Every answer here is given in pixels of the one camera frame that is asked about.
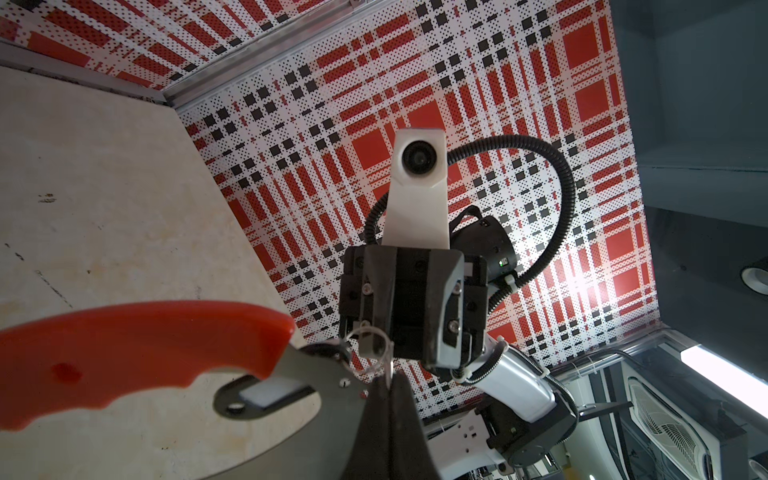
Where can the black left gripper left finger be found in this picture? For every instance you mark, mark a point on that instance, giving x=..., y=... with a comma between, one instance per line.
x=370, y=455

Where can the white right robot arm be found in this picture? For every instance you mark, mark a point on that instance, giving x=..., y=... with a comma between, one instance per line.
x=523, y=414

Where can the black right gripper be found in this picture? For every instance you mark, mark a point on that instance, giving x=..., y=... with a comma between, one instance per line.
x=429, y=305

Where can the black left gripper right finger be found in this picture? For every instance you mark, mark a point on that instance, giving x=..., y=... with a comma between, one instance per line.
x=409, y=455

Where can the fluorescent ceiling light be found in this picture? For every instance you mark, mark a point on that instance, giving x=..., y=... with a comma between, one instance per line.
x=745, y=387

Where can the white ceiling air vent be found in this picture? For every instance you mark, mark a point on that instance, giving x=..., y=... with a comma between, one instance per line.
x=670, y=432

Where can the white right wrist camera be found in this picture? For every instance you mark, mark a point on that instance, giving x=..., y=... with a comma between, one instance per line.
x=417, y=206

